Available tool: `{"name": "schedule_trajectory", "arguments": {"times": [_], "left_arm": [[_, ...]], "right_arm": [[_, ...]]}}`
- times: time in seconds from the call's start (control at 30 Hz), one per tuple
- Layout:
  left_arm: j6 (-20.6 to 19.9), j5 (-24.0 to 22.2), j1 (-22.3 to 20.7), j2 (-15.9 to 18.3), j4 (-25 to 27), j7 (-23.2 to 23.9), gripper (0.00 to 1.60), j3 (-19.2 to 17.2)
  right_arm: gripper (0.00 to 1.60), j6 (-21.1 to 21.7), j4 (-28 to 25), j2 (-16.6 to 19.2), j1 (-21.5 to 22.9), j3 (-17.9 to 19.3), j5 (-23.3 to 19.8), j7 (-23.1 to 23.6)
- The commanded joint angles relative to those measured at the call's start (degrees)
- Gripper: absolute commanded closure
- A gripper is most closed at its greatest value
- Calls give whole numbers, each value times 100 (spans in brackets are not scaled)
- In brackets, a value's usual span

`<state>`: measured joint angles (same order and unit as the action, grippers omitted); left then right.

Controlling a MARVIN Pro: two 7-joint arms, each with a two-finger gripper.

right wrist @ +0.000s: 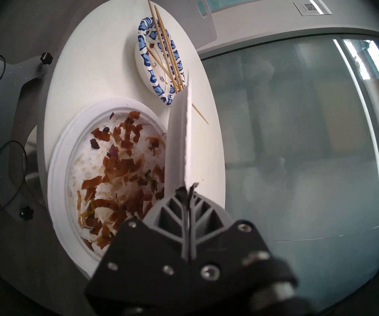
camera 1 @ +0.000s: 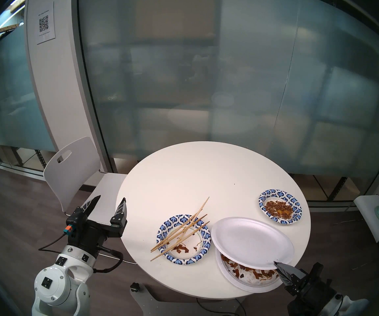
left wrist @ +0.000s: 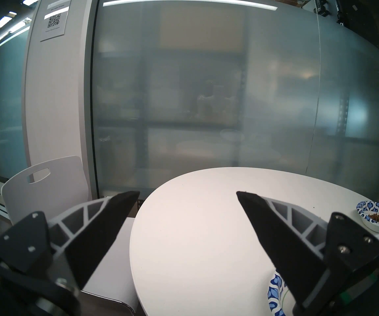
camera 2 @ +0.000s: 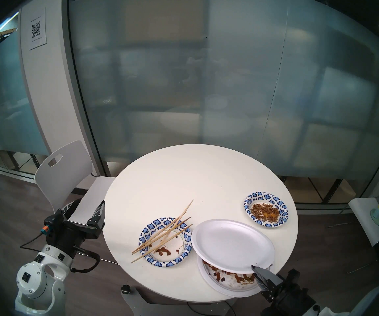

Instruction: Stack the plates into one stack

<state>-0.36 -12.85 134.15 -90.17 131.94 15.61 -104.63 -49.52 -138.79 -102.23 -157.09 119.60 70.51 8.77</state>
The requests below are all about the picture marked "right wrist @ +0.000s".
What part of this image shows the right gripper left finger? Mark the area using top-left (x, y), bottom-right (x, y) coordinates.
top-left (85, 186), bottom-right (188, 316)

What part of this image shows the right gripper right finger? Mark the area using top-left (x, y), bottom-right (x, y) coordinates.
top-left (189, 183), bottom-right (273, 283)

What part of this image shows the small white foam plate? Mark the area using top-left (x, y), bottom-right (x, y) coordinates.
top-left (164, 71), bottom-right (193, 191)

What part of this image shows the large white foam plate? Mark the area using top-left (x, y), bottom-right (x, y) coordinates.
top-left (47, 98), bottom-right (177, 279)

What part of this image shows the large blue patterned paper bowl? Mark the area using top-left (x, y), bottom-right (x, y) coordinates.
top-left (135, 17), bottom-right (190, 107)

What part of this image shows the QR code paper sign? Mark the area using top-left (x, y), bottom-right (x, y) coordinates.
top-left (293, 0), bottom-right (333, 16)

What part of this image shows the white chair with handle hole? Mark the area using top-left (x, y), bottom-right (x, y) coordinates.
top-left (150, 0), bottom-right (218, 51)

